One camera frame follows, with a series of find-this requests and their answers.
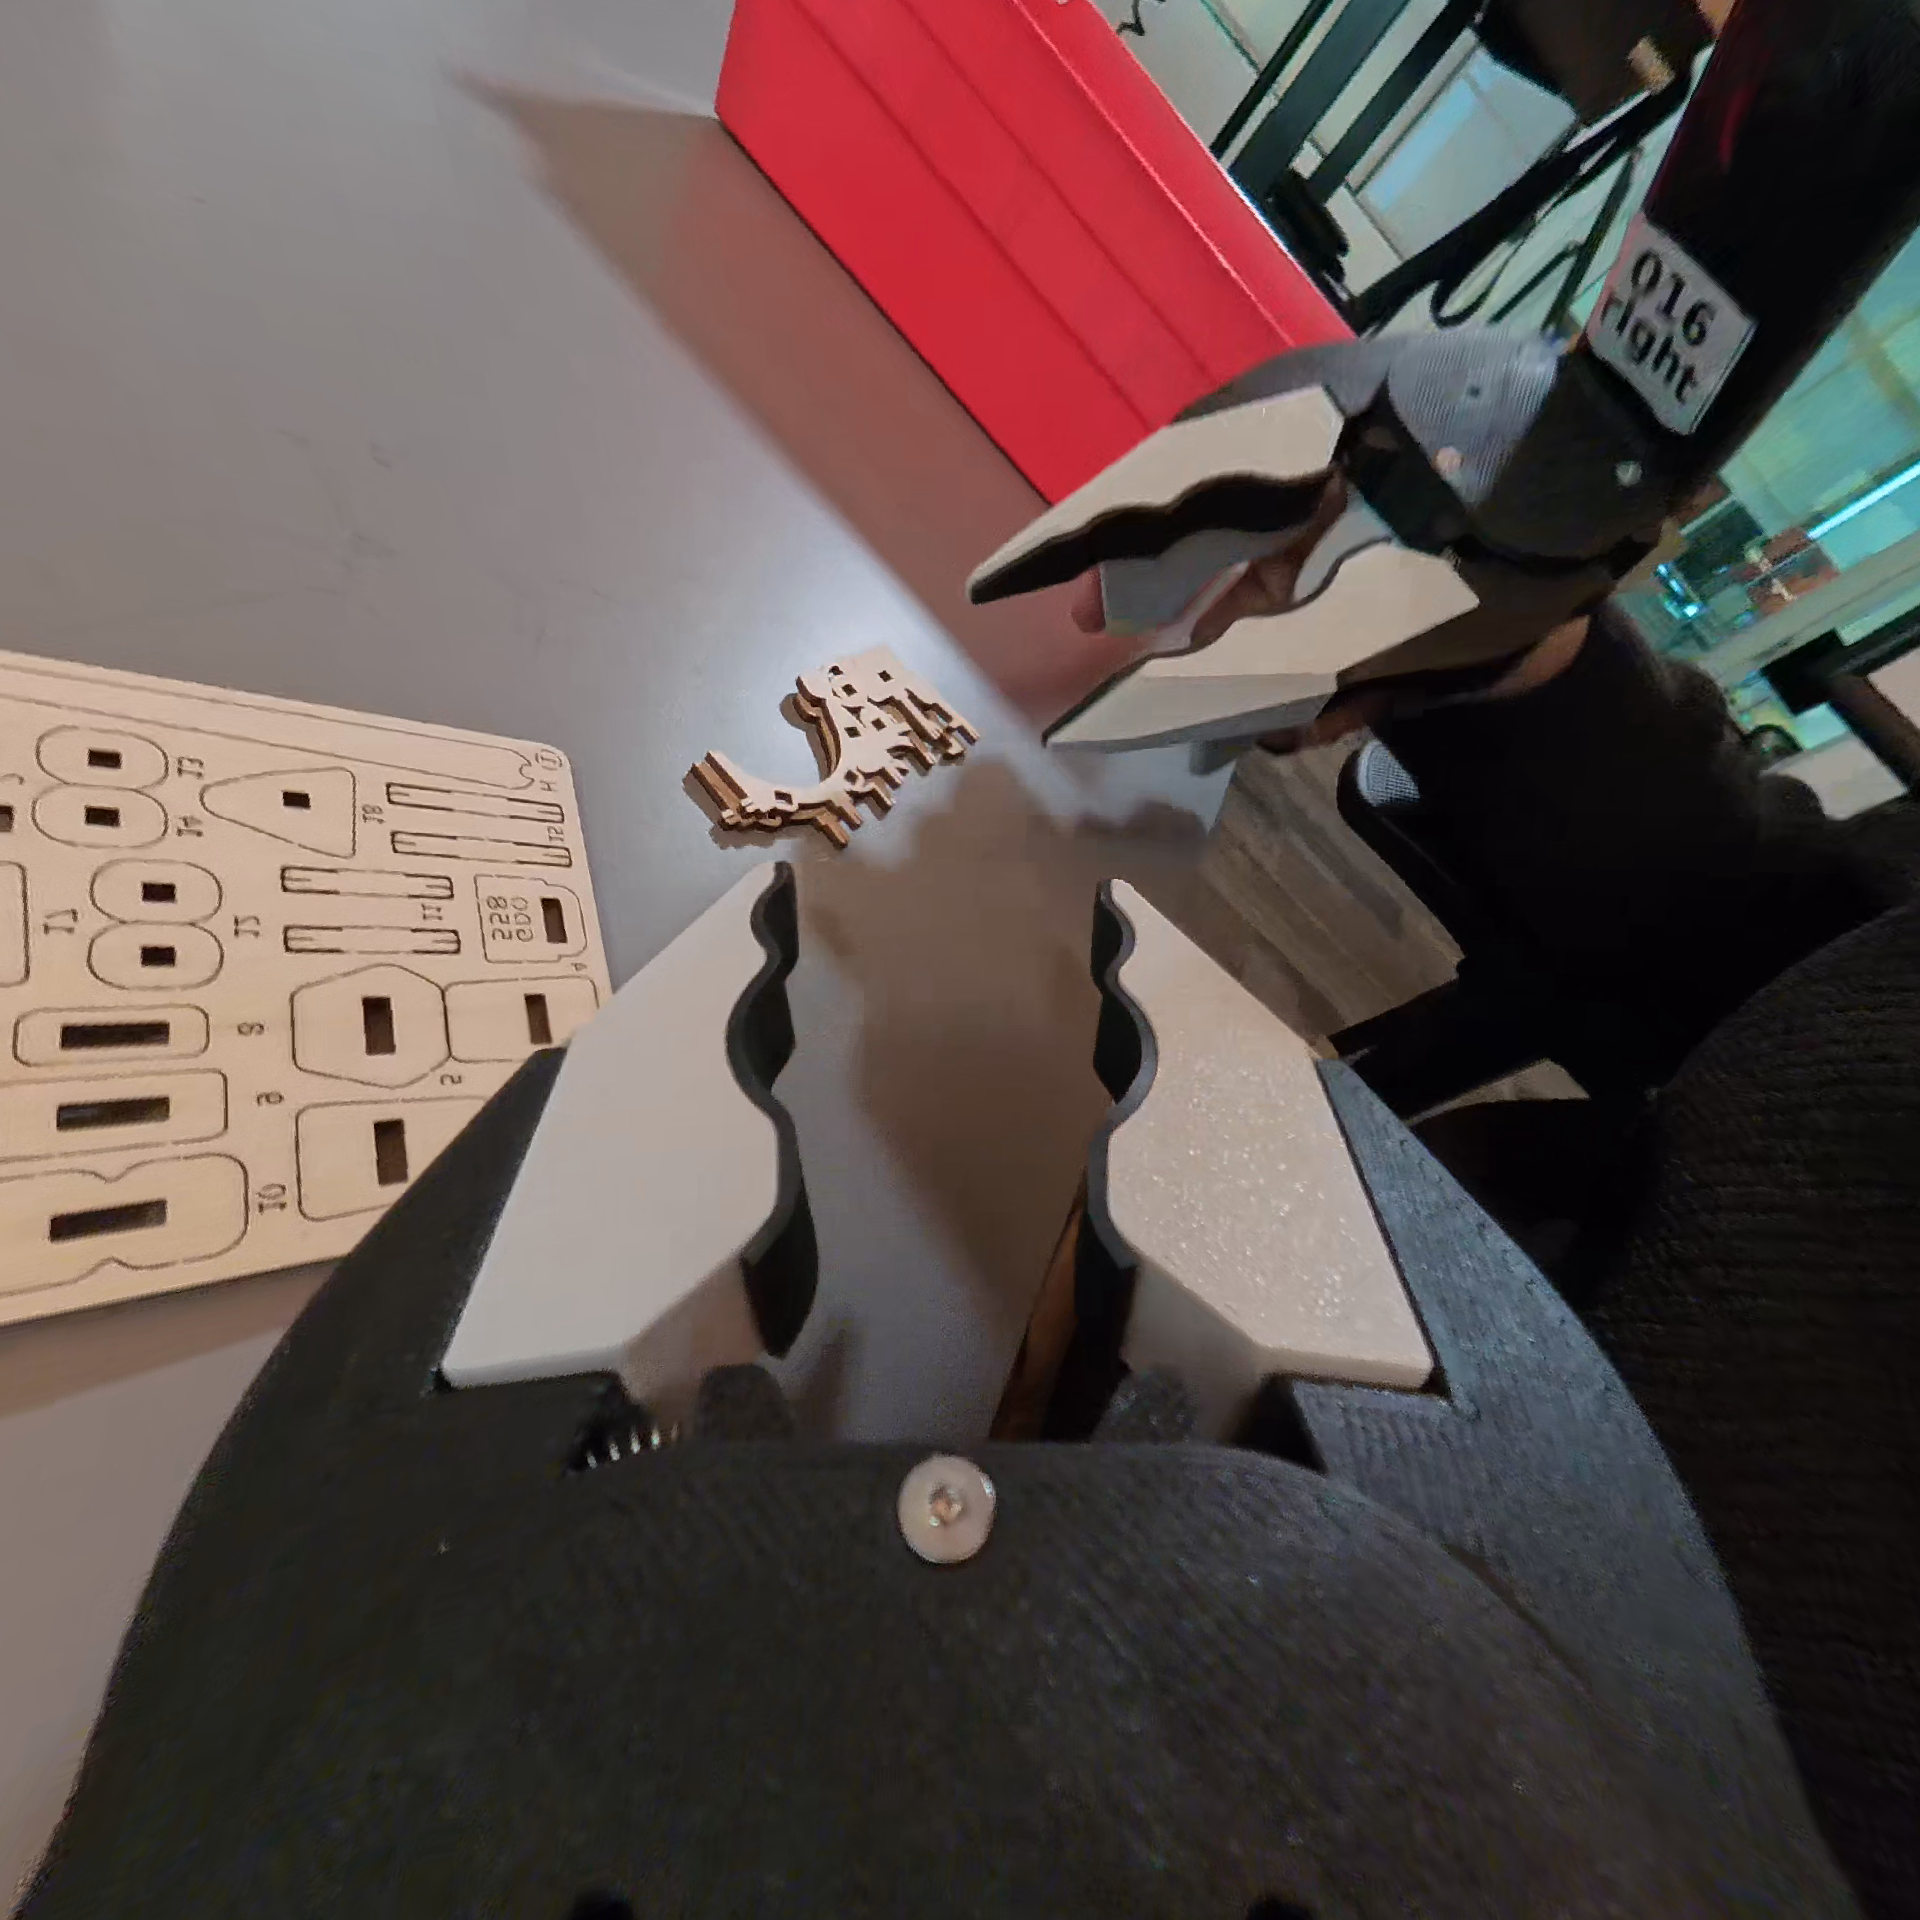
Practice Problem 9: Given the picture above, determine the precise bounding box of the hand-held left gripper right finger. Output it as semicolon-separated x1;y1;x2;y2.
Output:
1083;878;1437;1443

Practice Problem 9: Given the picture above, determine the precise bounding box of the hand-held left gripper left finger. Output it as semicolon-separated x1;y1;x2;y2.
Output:
441;861;822;1410

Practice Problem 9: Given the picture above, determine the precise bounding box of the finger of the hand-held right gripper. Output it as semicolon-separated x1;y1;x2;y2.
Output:
967;387;1348;609
1044;495;1482;753

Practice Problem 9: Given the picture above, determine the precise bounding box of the wooden puzzle piece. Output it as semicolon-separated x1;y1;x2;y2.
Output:
686;647;982;856

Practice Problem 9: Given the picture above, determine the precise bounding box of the person's right forearm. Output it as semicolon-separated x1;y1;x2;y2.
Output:
1320;607;1920;1083

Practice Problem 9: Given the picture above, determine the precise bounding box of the grey desk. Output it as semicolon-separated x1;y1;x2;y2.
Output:
0;0;1247;1908

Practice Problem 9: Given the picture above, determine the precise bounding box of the person's right hand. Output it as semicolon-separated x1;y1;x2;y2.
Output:
1068;503;1346;647

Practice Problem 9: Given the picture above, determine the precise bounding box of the red plastic bin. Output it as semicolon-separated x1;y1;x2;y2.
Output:
714;0;1358;504

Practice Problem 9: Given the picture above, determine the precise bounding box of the wooden puzzle sheet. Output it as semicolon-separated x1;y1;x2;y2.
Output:
0;647;613;1331

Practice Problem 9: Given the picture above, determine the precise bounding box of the person's black sweater torso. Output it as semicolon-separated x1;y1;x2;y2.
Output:
1424;898;1920;1920

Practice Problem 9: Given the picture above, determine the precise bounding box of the black metal frame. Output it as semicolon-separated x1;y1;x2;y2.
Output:
1211;0;1712;334

